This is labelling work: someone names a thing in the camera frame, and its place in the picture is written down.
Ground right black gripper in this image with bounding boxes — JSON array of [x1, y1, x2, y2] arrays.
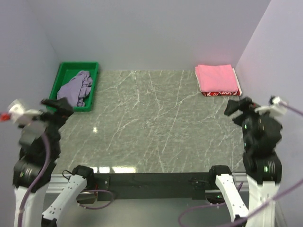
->
[[223, 95, 265, 148]]

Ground pink t-shirt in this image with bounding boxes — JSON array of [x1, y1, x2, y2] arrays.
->
[[195, 64, 238, 92]]

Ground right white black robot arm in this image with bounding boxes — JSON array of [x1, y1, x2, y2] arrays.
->
[[208, 96, 286, 227]]

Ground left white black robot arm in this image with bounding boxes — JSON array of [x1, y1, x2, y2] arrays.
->
[[8, 98, 95, 227]]

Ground folded red white Coca-Cola t-shirt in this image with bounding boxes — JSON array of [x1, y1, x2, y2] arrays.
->
[[201, 68, 242, 97]]

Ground lavender t-shirt in bin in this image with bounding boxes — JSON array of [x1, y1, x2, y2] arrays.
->
[[57, 70, 93, 107]]

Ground green plastic bin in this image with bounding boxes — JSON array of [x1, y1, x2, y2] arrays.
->
[[49, 61, 99, 112]]

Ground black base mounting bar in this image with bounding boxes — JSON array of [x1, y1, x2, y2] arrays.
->
[[82, 172, 219, 201]]

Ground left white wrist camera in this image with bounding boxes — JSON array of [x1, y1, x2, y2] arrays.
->
[[0, 99, 42, 126]]

